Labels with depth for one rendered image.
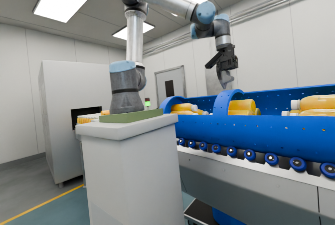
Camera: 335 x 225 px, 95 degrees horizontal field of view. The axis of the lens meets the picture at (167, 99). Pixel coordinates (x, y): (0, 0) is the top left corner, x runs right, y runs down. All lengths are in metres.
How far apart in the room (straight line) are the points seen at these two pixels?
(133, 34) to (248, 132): 0.70
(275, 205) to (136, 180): 0.50
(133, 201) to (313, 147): 0.58
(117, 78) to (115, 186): 0.40
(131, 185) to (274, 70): 3.93
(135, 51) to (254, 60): 3.67
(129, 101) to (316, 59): 3.92
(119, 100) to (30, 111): 4.65
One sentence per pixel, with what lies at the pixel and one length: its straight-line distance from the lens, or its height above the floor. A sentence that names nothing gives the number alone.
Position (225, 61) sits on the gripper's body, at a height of 1.37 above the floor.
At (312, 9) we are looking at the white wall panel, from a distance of 4.43.
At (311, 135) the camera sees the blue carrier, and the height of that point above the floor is 1.07.
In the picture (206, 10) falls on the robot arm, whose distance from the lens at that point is 0.72.
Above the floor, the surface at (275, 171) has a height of 0.92.
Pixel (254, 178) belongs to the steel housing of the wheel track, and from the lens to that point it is 0.75.
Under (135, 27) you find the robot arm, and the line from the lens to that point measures 0.89.
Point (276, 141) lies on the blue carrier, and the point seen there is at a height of 1.04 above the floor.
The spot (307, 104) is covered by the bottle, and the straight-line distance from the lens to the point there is 0.73.
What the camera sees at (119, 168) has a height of 1.02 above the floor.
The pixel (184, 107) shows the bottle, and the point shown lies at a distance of 0.97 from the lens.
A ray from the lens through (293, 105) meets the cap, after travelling 0.74.
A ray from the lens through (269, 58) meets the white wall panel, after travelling 4.24.
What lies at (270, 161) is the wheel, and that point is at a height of 0.96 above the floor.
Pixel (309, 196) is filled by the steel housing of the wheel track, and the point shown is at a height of 0.88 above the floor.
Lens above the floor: 1.22
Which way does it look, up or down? level
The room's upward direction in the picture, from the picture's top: 6 degrees counter-clockwise
